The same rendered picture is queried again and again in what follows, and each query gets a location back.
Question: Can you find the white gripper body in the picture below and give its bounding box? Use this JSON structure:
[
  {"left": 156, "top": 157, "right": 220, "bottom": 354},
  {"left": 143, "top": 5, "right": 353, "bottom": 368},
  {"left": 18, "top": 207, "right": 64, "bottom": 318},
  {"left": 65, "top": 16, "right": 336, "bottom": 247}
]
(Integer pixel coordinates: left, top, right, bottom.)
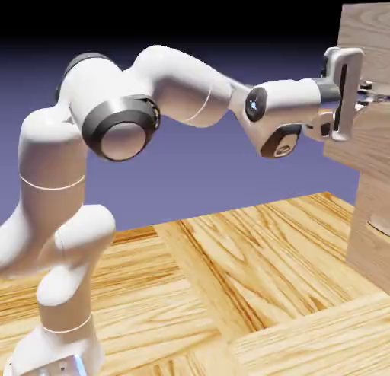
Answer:
[{"left": 324, "top": 46, "right": 366, "bottom": 142}]

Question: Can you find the curved metal drawer handle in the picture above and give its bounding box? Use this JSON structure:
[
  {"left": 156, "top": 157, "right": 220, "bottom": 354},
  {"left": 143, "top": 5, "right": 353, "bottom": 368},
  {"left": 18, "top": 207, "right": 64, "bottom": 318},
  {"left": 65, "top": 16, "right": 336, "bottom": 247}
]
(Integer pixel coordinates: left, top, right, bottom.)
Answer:
[
  {"left": 366, "top": 215, "right": 390, "bottom": 234},
  {"left": 362, "top": 88, "right": 390, "bottom": 105}
]

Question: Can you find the light wood drawer front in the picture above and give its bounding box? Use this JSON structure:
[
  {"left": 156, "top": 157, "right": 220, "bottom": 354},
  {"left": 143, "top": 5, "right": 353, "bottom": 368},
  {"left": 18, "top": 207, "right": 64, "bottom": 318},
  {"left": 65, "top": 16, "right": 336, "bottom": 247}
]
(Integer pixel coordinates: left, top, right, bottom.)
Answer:
[
  {"left": 346, "top": 168, "right": 390, "bottom": 295},
  {"left": 322, "top": 100, "right": 390, "bottom": 183}
]

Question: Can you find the light wood cabinet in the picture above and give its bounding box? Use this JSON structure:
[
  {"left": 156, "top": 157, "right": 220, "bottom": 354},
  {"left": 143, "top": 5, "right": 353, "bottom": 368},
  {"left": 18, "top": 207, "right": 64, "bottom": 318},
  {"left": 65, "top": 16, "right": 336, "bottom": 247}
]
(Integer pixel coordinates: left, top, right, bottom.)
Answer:
[{"left": 322, "top": 2, "right": 390, "bottom": 295}]

